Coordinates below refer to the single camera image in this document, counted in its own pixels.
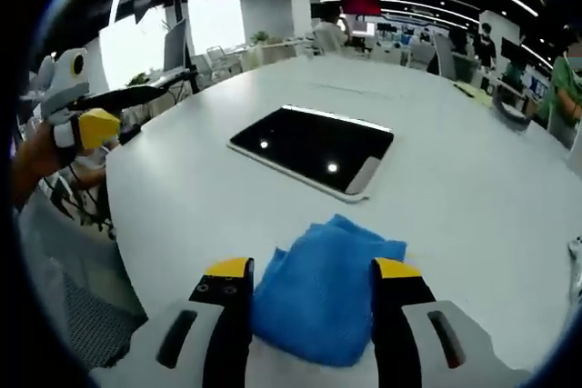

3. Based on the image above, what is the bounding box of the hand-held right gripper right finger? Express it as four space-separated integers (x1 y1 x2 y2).
371 256 534 388

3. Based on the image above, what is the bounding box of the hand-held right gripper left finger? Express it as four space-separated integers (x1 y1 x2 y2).
89 256 255 388

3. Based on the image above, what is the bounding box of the blue cleaning cloth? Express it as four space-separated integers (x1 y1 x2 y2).
251 214 408 369

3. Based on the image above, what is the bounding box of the person's left hand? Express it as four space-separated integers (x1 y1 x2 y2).
12 121 82 202

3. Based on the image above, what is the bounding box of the black device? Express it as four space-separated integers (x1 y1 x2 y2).
116 125 143 144

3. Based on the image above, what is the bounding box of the dark computer monitor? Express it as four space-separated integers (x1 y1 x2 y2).
162 16 190 72
499 36 525 63

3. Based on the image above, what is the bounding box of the black stand pole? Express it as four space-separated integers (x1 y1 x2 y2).
174 0 200 95

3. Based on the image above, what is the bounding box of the row of white chairs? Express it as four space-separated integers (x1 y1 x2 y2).
189 44 243 81

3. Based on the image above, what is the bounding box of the grey mesh office chair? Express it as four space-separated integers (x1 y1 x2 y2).
16 187 149 372

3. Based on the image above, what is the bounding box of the white table power strip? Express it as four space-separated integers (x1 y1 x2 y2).
307 82 402 101

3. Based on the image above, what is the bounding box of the grey curved headband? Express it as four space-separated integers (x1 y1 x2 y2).
492 91 534 134

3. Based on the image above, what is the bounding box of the yellow paper sheet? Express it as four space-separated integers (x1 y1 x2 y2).
451 80 496 108

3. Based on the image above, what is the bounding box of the white office chair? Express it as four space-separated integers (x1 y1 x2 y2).
430 30 479 84

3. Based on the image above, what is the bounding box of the red wall screen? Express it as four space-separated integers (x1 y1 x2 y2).
340 0 383 16

